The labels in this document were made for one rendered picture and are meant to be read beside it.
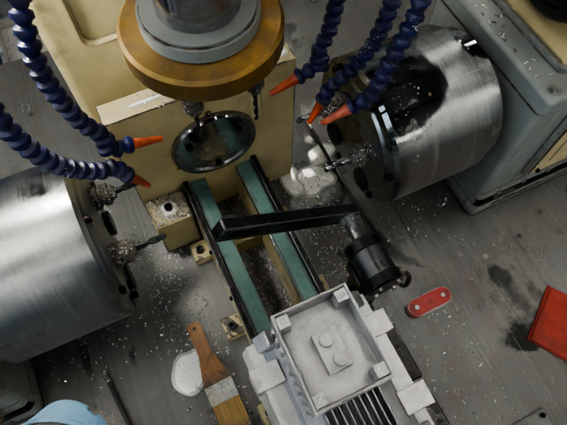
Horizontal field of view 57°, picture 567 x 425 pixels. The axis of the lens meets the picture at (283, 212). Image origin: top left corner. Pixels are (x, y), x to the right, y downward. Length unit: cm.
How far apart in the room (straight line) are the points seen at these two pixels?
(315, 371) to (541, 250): 63
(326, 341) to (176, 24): 38
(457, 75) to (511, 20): 14
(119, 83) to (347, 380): 57
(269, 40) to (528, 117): 45
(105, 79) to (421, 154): 50
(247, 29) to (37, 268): 38
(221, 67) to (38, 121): 78
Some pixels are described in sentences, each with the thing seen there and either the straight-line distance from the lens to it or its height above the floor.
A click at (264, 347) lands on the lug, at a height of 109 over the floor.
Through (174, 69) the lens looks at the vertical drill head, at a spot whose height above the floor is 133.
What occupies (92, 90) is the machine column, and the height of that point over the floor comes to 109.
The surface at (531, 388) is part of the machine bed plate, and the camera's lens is 105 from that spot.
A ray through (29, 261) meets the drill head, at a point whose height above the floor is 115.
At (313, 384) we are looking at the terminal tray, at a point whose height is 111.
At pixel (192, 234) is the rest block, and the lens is 100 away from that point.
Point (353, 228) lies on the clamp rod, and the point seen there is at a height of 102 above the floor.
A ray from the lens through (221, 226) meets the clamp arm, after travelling 65.
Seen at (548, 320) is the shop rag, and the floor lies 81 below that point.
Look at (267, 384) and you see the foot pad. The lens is 67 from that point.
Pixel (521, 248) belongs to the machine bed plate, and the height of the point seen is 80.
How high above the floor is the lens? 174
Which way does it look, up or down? 64 degrees down
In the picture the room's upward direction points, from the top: 1 degrees clockwise
